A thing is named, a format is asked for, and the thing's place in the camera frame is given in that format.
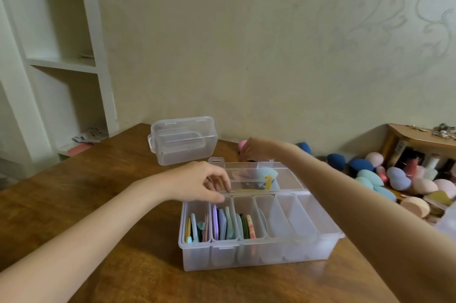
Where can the person's left hand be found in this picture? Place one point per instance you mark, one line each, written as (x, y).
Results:
(196, 181)

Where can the person's right hand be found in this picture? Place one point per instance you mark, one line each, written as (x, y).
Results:
(267, 149)

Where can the small clear plastic box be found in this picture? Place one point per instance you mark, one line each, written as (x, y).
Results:
(185, 139)

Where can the puffs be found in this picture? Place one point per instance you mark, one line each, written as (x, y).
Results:
(221, 228)

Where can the clear divided organizer box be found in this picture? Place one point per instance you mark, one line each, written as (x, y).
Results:
(313, 238)

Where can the pile of makeup sponges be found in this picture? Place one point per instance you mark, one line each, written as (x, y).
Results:
(370, 176)

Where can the large clear plastic container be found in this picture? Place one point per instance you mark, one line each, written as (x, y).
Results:
(447, 224)

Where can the person's right forearm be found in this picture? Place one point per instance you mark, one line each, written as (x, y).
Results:
(374, 221)

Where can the person's left forearm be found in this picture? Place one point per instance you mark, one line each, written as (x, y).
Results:
(78, 242)

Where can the crumpled printed paper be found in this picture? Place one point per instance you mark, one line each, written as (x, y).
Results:
(91, 134)

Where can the pink flat pad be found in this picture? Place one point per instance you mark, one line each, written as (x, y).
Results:
(80, 149)

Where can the pink cosmetic bottle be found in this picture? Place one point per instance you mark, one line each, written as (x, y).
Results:
(411, 168)

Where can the small wooden rack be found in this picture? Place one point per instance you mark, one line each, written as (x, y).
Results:
(417, 136)

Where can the white cosmetic bottle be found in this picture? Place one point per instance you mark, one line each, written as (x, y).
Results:
(431, 166)

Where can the pile of metal hair clips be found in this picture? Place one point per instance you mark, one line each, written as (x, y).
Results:
(441, 130)

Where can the white shelf unit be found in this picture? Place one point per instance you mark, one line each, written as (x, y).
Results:
(92, 28)

